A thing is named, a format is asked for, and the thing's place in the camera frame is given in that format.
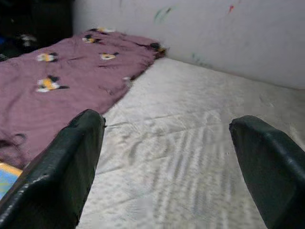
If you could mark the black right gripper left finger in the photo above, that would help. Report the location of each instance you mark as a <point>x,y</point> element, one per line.
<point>52,176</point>

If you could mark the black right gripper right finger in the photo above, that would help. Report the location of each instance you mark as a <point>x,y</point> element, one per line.
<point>274,176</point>

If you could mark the blue yellow-bordered children's book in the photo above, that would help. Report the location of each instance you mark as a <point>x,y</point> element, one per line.
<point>7,179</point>

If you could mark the purple blanket with cartoon print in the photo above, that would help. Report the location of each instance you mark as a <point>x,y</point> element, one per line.
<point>71,83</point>

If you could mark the white quilted mattress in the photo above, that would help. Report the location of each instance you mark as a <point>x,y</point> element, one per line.
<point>178,119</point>

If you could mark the black bedside furniture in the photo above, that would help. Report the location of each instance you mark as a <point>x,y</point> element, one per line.
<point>35,23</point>

